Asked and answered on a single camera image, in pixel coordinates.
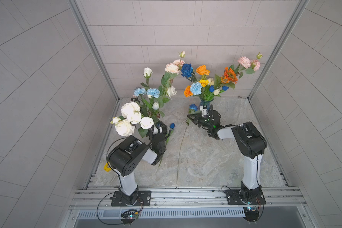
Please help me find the small blue tulip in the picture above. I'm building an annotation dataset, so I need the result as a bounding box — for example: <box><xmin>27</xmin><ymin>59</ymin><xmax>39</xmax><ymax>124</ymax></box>
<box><xmin>158</xmin><ymin>123</ymin><xmax>175</xmax><ymax>168</ymax></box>

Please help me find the white rose bouquet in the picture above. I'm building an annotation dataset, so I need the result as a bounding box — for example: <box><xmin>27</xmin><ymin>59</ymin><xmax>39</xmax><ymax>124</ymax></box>
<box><xmin>111</xmin><ymin>102</ymin><xmax>155</xmax><ymax>138</ymax></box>

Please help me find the dark blue rose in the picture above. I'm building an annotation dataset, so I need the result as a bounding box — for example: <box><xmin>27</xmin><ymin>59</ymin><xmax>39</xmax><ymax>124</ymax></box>
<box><xmin>176</xmin><ymin>104</ymin><xmax>198</xmax><ymax>184</ymax></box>

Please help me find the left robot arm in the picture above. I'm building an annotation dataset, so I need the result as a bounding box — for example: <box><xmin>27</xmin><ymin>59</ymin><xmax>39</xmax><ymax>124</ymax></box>
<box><xmin>104</xmin><ymin>121</ymin><xmax>175</xmax><ymax>206</ymax></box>

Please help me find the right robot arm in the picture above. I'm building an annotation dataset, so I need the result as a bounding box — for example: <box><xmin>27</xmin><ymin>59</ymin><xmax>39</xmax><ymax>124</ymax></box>
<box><xmin>187</xmin><ymin>106</ymin><xmax>268</xmax><ymax>205</ymax></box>

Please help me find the blue purple glass vase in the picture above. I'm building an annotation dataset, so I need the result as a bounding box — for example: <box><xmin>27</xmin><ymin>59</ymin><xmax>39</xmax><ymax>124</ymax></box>
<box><xmin>199</xmin><ymin>99</ymin><xmax>214</xmax><ymax>110</ymax></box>

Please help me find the white tulip right vase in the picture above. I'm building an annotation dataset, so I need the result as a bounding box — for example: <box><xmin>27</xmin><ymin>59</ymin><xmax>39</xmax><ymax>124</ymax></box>
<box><xmin>213</xmin><ymin>89</ymin><xmax>220</xmax><ymax>96</ymax></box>

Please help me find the light blue carnation right vase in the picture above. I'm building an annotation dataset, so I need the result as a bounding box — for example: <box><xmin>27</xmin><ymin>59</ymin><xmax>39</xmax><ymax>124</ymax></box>
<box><xmin>190</xmin><ymin>82</ymin><xmax>202</xmax><ymax>95</ymax></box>

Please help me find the white rose left vase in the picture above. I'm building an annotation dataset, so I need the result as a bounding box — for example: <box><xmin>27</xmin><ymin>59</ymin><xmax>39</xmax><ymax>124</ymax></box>
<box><xmin>166</xmin><ymin>85</ymin><xmax>177</xmax><ymax>98</ymax></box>

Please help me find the dark blue rose right vase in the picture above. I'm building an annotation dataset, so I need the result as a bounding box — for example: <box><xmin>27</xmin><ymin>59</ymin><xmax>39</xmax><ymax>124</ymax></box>
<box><xmin>181</xmin><ymin>63</ymin><xmax>197</xmax><ymax>83</ymax></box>

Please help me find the orange carnation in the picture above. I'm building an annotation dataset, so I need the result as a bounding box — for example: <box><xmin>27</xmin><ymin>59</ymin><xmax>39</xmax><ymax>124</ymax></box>
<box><xmin>184</xmin><ymin>85</ymin><xmax>193</xmax><ymax>97</ymax></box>

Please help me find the yellow sunflower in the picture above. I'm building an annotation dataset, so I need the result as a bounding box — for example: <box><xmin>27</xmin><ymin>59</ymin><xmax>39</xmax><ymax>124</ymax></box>
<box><xmin>199</xmin><ymin>79</ymin><xmax>210</xmax><ymax>87</ymax></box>

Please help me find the orange gerbera flower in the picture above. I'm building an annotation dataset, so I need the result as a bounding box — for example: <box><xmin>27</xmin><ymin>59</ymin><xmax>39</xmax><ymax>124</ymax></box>
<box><xmin>221</xmin><ymin>67</ymin><xmax>238</xmax><ymax>84</ymax></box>

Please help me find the orange rose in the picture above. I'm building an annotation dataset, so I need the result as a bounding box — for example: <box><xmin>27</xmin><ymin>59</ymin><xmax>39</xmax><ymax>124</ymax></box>
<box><xmin>196</xmin><ymin>65</ymin><xmax>210</xmax><ymax>76</ymax></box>

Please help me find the yellow tag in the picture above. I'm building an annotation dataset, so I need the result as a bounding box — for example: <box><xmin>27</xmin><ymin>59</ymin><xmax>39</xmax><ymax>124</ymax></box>
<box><xmin>104</xmin><ymin>163</ymin><xmax>112</xmax><ymax>172</ymax></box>

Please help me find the white rose bud stem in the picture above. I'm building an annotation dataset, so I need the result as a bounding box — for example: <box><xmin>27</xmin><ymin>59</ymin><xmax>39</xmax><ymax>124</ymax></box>
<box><xmin>141</xmin><ymin>67</ymin><xmax>153</xmax><ymax>94</ymax></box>

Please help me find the pink rose spray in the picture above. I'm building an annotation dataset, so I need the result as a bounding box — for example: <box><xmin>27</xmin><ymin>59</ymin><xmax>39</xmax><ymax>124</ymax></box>
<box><xmin>164</xmin><ymin>51</ymin><xmax>186</xmax><ymax>81</ymax></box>

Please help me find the pink roses stem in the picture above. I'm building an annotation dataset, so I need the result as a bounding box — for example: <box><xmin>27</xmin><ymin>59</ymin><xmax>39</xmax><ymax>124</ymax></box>
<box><xmin>237</xmin><ymin>52</ymin><xmax>263</xmax><ymax>75</ymax></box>

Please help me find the left circuit board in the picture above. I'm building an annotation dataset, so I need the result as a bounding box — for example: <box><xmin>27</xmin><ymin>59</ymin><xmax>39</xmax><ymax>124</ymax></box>
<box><xmin>120</xmin><ymin>210</ymin><xmax>140</xmax><ymax>225</ymax></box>

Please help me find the circuit board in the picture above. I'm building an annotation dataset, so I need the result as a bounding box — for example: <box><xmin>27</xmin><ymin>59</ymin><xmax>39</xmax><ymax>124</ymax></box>
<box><xmin>243</xmin><ymin>207</ymin><xmax>259</xmax><ymax>222</ymax></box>
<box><xmin>120</xmin><ymin>210</ymin><xmax>140</xmax><ymax>225</ymax></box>

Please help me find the right circuit board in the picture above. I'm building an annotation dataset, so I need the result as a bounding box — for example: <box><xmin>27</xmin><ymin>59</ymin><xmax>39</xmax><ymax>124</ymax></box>
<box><xmin>243</xmin><ymin>207</ymin><xmax>259</xmax><ymax>222</ymax></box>

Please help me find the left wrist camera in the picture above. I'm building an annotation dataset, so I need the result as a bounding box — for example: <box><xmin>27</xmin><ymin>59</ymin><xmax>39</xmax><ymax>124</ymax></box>
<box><xmin>153</xmin><ymin>123</ymin><xmax>163</xmax><ymax>135</ymax></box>

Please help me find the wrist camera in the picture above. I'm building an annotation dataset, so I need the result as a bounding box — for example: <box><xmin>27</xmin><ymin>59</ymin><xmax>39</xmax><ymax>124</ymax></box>
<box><xmin>153</xmin><ymin>123</ymin><xmax>163</xmax><ymax>135</ymax></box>
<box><xmin>200</xmin><ymin>105</ymin><xmax>208</xmax><ymax>118</ymax></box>

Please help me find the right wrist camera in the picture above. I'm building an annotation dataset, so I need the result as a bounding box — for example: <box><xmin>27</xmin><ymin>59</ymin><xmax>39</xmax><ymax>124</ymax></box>
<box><xmin>200</xmin><ymin>105</ymin><xmax>208</xmax><ymax>118</ymax></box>

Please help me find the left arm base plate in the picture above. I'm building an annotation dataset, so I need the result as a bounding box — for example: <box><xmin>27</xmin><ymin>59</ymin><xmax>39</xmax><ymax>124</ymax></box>
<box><xmin>111</xmin><ymin>191</ymin><xmax>152</xmax><ymax>207</ymax></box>

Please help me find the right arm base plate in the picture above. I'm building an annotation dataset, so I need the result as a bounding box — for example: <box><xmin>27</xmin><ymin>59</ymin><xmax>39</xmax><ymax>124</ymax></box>
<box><xmin>224</xmin><ymin>188</ymin><xmax>266</xmax><ymax>206</ymax></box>

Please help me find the aluminium rail frame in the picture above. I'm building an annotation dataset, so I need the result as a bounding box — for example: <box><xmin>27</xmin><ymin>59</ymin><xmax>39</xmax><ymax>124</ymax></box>
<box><xmin>62</xmin><ymin>187</ymin><xmax>318</xmax><ymax>228</ymax></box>

